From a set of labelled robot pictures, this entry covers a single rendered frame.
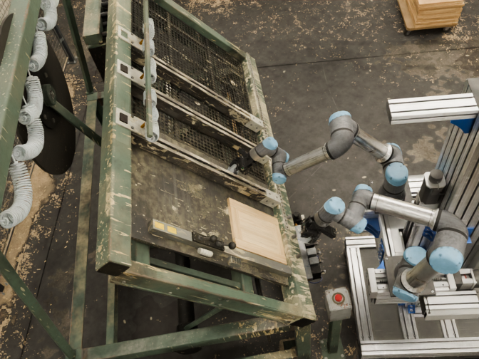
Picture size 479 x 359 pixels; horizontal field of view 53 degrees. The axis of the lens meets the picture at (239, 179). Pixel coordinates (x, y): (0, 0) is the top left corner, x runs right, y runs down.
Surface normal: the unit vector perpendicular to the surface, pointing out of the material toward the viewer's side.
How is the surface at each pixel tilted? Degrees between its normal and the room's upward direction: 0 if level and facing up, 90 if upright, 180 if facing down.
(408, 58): 0
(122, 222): 51
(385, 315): 0
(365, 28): 0
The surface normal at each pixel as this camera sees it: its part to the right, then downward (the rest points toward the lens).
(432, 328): -0.12, -0.58
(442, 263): -0.41, 0.69
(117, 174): 0.69, -0.50
